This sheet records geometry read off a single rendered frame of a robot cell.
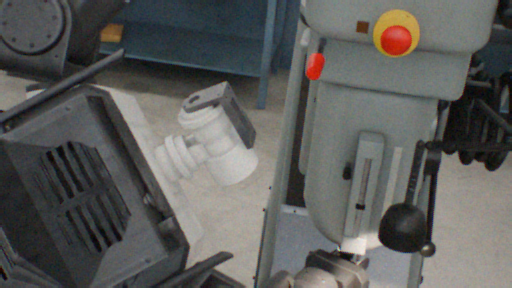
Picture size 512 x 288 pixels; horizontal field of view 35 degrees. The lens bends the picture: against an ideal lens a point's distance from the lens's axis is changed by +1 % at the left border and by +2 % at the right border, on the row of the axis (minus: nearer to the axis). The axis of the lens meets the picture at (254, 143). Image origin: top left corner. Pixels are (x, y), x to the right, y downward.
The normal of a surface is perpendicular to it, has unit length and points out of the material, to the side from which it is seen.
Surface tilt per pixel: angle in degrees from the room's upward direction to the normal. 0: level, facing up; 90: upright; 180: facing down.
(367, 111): 90
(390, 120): 90
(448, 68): 90
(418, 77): 90
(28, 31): 65
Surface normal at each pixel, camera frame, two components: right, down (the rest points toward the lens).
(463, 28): 0.14, 0.45
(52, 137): -0.07, 0.04
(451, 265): 0.10, -0.89
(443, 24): -0.16, 0.43
